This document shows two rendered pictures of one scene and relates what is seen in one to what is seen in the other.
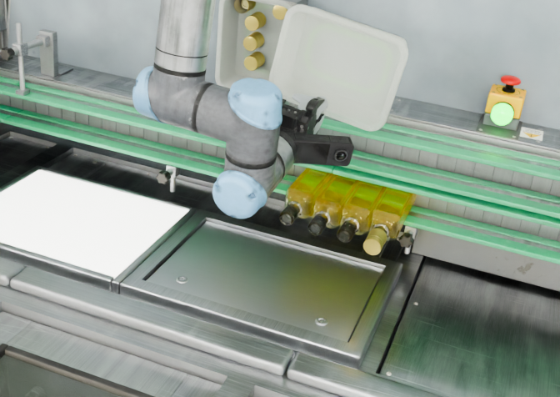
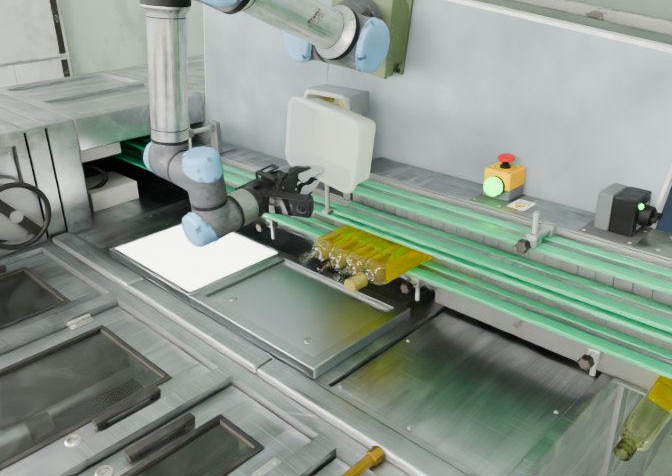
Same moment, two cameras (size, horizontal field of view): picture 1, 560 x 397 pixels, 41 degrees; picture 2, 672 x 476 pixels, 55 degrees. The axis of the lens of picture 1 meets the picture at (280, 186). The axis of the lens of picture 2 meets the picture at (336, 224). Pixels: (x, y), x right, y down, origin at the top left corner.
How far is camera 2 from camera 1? 72 cm
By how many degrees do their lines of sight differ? 24
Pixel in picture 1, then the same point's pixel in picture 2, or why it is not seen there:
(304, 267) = (329, 301)
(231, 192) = (188, 227)
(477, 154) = (456, 218)
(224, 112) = (180, 169)
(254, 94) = (192, 157)
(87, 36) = (246, 125)
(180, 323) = (208, 326)
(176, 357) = (194, 349)
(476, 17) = (482, 104)
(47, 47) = (213, 132)
